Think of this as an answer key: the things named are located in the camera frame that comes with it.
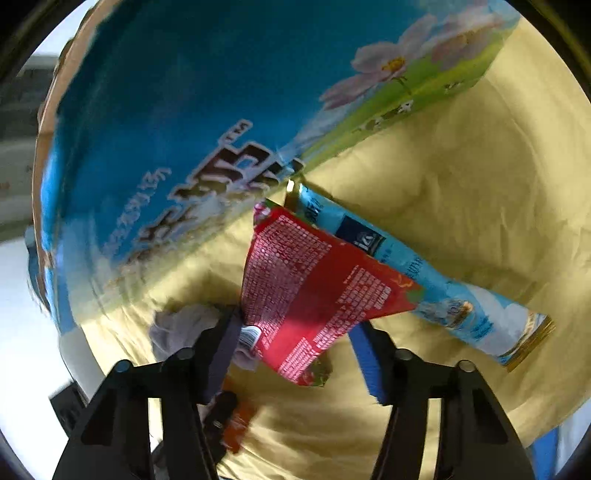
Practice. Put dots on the blue flower-print cardboard box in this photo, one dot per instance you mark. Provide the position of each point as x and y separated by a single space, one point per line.
184 138

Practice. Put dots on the black wall socket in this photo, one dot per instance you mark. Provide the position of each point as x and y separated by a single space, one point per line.
69 410

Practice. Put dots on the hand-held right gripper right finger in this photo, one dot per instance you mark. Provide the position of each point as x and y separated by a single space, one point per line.
369 364

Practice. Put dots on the orange and black object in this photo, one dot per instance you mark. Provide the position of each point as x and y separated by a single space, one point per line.
233 420

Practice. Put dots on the grey cloth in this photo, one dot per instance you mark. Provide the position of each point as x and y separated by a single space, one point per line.
184 327

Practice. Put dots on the red snack packet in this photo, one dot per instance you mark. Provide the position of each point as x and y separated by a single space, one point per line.
304 295

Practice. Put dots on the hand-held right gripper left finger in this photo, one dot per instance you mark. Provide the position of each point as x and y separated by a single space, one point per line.
220 354

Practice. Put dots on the light blue snack packet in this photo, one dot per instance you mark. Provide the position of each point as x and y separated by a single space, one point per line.
443 295

